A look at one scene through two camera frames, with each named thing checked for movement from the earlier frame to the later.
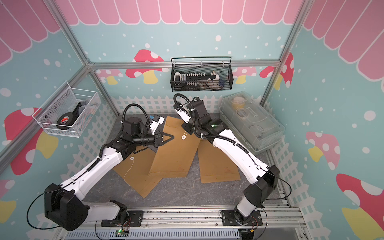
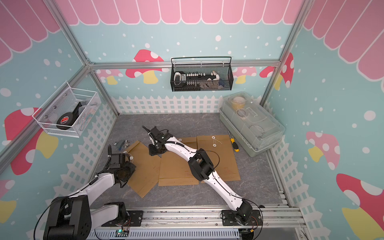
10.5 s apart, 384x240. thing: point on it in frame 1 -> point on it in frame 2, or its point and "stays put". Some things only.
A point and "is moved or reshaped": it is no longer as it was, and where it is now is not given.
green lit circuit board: x=121 y=233 stays put
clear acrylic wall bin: x=69 y=111 stays put
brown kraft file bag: x=174 y=157 is moved or reshaped
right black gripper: x=186 y=127 -> x=151 y=153
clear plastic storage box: x=251 y=124 stays put
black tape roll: x=65 y=119 stays put
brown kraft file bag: x=214 y=165 stays put
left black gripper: x=158 y=141 -> x=132 y=167
